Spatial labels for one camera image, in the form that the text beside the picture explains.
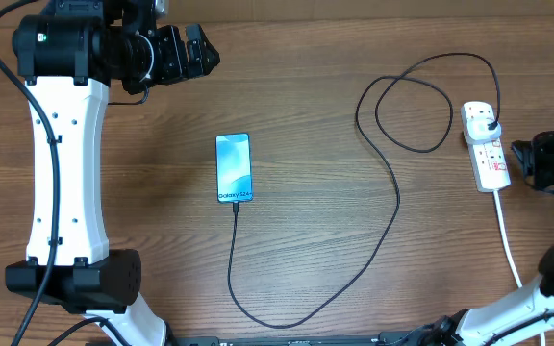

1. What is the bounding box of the Samsung Galaxy smartphone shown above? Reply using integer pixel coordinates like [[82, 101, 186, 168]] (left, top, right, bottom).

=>
[[215, 133, 254, 203]]

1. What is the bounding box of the black charger cable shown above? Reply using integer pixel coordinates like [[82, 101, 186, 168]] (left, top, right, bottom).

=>
[[226, 52, 502, 331]]

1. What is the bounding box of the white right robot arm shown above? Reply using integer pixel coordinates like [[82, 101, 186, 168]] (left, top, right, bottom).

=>
[[378, 131, 554, 345]]

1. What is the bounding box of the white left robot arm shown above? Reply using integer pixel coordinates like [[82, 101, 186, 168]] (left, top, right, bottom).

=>
[[5, 1, 220, 345]]

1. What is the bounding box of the white charger plug adapter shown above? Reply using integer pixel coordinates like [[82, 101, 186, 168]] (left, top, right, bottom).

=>
[[464, 118, 502, 145]]

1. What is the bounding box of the white power strip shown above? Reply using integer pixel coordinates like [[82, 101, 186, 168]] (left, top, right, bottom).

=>
[[461, 101, 511, 192]]

